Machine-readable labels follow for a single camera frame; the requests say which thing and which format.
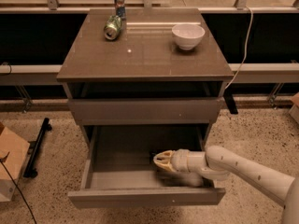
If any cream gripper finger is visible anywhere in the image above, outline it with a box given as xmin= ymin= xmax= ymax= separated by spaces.
xmin=153 ymin=150 xmax=174 ymax=163
xmin=156 ymin=162 xmax=175 ymax=172

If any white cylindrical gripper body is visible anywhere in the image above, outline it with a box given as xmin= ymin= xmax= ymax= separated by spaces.
xmin=171 ymin=149 xmax=190 ymax=173

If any black rxbar chocolate bar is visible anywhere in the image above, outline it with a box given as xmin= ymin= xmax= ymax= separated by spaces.
xmin=153 ymin=161 xmax=169 ymax=182

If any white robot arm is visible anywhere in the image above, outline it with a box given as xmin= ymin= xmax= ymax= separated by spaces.
xmin=153 ymin=146 xmax=299 ymax=224

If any open grey middle drawer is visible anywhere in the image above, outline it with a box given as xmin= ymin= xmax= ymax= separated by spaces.
xmin=68 ymin=124 xmax=225 ymax=208

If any closed grey top drawer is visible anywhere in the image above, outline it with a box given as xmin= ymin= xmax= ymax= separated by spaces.
xmin=68 ymin=98 xmax=223 ymax=125

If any grey drawer cabinet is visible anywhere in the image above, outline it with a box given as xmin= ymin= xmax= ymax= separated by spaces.
xmin=57 ymin=8 xmax=233 ymax=140

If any white ceramic bowl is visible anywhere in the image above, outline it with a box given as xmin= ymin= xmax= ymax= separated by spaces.
xmin=172 ymin=23 xmax=206 ymax=50

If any cardboard box at right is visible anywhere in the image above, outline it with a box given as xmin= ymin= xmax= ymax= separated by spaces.
xmin=289 ymin=92 xmax=299 ymax=124

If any cardboard box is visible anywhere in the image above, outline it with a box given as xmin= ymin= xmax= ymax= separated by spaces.
xmin=289 ymin=92 xmax=299 ymax=124
xmin=0 ymin=123 xmax=29 ymax=203

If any black metal stand bar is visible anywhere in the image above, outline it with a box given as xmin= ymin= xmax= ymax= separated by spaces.
xmin=23 ymin=118 xmax=52 ymax=178

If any green soda can lying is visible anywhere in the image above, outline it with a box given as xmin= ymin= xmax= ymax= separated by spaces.
xmin=104 ymin=15 xmax=122 ymax=40

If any cardboard box at left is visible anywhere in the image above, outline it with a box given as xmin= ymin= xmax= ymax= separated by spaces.
xmin=0 ymin=123 xmax=29 ymax=203

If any metal window railing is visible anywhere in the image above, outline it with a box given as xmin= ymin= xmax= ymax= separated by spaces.
xmin=0 ymin=0 xmax=299 ymax=114

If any blue upright soda can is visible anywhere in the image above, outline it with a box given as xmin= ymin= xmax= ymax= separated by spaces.
xmin=114 ymin=0 xmax=126 ymax=20

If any thin black cable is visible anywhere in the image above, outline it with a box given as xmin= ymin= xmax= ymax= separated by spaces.
xmin=0 ymin=161 xmax=38 ymax=224

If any white power cable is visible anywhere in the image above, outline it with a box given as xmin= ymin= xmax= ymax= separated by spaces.
xmin=225 ymin=6 xmax=254 ymax=90

